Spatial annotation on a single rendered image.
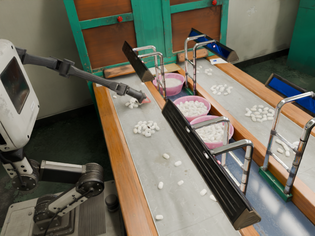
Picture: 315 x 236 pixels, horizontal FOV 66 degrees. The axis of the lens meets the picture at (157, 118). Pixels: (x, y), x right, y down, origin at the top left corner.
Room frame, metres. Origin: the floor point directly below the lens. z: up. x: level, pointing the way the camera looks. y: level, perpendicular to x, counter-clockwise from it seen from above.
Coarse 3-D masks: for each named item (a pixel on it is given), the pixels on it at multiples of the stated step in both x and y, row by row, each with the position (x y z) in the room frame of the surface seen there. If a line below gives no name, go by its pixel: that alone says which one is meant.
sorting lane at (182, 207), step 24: (120, 96) 1.70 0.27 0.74; (120, 120) 1.37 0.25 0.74; (144, 120) 1.33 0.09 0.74; (144, 144) 1.09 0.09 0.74; (168, 144) 1.07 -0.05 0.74; (144, 168) 0.90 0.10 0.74; (168, 168) 0.88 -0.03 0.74; (192, 168) 0.86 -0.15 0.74; (144, 192) 0.75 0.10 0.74; (168, 192) 0.73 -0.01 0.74; (192, 192) 0.72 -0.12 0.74; (168, 216) 0.61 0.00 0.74; (192, 216) 0.60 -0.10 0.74; (216, 216) 0.58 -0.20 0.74
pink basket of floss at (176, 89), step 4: (160, 76) 1.94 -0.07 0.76; (168, 76) 1.95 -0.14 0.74; (172, 76) 1.94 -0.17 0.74; (180, 76) 1.89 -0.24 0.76; (156, 80) 1.90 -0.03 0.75; (160, 80) 1.93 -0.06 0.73; (180, 80) 1.88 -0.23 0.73; (184, 80) 1.79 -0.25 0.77; (180, 84) 1.73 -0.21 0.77; (156, 88) 1.81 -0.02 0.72; (160, 88) 1.74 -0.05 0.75; (168, 88) 1.71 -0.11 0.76; (172, 88) 1.71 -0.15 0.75; (176, 88) 1.72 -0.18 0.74; (180, 88) 1.76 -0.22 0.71; (168, 92) 1.72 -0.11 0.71; (172, 92) 1.72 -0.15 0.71; (176, 92) 1.74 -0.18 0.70
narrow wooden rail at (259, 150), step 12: (180, 72) 1.96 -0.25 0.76; (192, 84) 1.71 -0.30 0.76; (204, 96) 1.51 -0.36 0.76; (216, 108) 1.34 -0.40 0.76; (240, 132) 1.07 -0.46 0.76; (252, 156) 0.94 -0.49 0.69; (264, 156) 0.86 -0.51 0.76; (276, 168) 0.78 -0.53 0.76; (300, 180) 0.69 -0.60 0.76; (300, 192) 0.63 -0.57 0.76; (312, 192) 0.63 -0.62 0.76; (300, 204) 0.61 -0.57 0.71; (312, 204) 0.57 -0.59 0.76; (312, 216) 0.55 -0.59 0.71
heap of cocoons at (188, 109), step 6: (180, 102) 1.50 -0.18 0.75; (186, 102) 1.49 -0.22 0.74; (192, 102) 1.49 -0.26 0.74; (180, 108) 1.43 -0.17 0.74; (186, 108) 1.44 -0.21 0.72; (192, 108) 1.40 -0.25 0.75; (198, 108) 1.40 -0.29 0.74; (204, 108) 1.40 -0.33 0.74; (186, 114) 1.34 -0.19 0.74; (192, 114) 1.36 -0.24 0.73; (198, 114) 1.33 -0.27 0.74
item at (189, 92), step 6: (198, 36) 1.78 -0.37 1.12; (204, 36) 1.79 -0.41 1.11; (186, 42) 1.75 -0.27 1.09; (204, 42) 1.63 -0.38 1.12; (210, 42) 1.63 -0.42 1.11; (186, 48) 1.75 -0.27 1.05; (186, 54) 1.75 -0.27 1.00; (186, 60) 1.74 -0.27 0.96; (186, 66) 1.75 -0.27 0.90; (186, 72) 1.75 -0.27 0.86; (186, 78) 1.75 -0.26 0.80; (192, 78) 1.65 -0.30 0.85; (186, 84) 1.75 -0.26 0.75; (186, 90) 1.75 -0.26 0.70
